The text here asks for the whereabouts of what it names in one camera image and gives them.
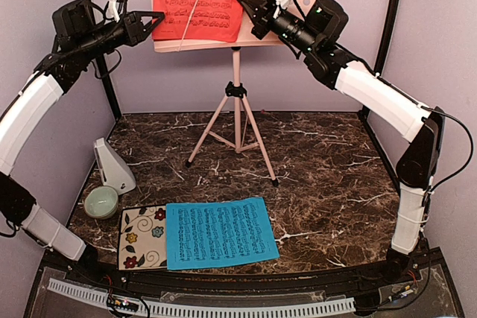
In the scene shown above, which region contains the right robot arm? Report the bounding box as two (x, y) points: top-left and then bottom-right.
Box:
(237, 0), (448, 284)

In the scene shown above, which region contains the pale green bowl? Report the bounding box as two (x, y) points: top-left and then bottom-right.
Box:
(83, 186), (119, 220)

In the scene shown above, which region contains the floral square plate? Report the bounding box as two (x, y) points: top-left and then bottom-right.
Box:
(117, 205), (167, 271)

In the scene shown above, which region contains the blue sheet music paper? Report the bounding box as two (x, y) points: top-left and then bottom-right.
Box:
(166, 197), (279, 270)

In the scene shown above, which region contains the white metronome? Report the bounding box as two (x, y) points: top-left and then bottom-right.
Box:
(93, 138), (136, 195)

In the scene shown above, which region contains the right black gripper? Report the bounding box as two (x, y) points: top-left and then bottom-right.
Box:
(238, 0), (322, 54)

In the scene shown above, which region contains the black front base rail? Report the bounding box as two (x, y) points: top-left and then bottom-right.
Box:
(25, 248), (464, 317)

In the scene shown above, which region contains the pink music stand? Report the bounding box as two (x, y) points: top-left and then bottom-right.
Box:
(152, 0), (314, 186)

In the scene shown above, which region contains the grey slotted cable duct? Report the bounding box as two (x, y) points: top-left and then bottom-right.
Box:
(47, 279), (356, 317)

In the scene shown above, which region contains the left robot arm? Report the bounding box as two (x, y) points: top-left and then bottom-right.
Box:
(1, 0), (165, 285)

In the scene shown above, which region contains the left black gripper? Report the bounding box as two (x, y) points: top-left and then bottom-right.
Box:
(75, 9), (165, 60)

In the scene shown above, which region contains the right black frame post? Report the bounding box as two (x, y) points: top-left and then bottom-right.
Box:
(360, 0), (407, 116)

